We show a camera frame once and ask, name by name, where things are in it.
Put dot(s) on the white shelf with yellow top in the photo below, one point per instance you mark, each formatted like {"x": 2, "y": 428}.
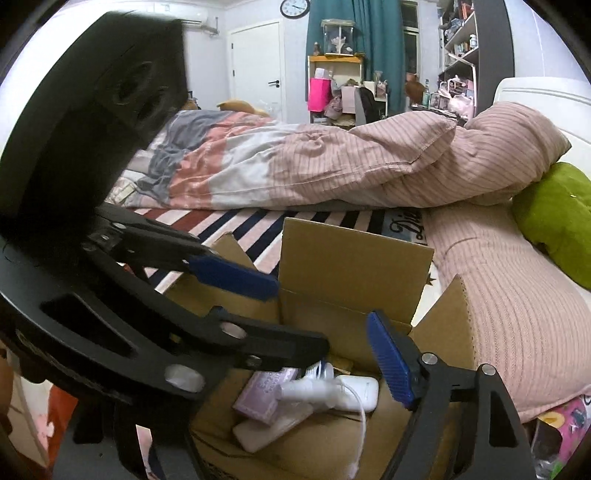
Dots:
{"x": 344, "y": 67}

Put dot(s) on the dark brown plush toy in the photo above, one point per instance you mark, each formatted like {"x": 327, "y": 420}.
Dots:
{"x": 415, "y": 90}

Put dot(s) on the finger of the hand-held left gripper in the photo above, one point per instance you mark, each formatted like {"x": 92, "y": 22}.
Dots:
{"x": 231, "y": 277}
{"x": 286, "y": 346}

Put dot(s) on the glass display case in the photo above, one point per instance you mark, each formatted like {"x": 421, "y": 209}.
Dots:
{"x": 337, "y": 39}

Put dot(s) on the pink gift bag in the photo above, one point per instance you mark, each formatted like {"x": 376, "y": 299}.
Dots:
{"x": 320, "y": 94}

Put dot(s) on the dark bookshelf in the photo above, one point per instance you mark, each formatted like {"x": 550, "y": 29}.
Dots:
{"x": 494, "y": 41}

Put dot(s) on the window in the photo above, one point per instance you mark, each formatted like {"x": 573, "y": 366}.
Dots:
{"x": 410, "y": 32}

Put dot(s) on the colourful printed bag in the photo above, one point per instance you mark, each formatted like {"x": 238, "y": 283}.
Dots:
{"x": 570, "y": 424}

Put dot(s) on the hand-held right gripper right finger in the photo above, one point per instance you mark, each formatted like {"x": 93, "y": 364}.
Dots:
{"x": 390, "y": 364}

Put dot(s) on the green pillow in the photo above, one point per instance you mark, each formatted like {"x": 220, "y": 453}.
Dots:
{"x": 558, "y": 217}

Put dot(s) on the pink ribbed pillow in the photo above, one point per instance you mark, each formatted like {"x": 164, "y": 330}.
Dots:
{"x": 508, "y": 300}

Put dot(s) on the white headboard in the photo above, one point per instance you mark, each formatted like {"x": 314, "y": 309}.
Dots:
{"x": 531, "y": 92}

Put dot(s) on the chair with dark clothing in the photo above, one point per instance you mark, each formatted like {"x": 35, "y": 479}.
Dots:
{"x": 369, "y": 106}

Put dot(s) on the white air conditioner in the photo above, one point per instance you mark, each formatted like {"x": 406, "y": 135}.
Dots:
{"x": 194, "y": 16}

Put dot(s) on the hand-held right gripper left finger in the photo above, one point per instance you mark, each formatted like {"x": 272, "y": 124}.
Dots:
{"x": 124, "y": 443}

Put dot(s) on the teal curtain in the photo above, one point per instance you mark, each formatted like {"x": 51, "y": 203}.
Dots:
{"x": 369, "y": 37}

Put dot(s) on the white bottle with blue cap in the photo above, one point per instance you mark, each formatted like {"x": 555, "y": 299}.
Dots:
{"x": 309, "y": 391}

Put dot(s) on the brown cardboard box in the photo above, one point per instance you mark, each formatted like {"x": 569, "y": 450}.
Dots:
{"x": 351, "y": 263}

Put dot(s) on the round wall clock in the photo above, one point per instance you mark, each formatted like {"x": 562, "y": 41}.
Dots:
{"x": 294, "y": 7}

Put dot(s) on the white door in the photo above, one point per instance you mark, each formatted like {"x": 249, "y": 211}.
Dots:
{"x": 256, "y": 64}

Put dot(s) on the purple box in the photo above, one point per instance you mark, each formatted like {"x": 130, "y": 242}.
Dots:
{"x": 258, "y": 394}

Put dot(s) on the white rectangular case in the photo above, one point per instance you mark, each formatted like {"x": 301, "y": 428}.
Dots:
{"x": 272, "y": 429}

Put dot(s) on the pink and grey patchwork duvet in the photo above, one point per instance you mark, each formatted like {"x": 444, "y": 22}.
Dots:
{"x": 323, "y": 170}

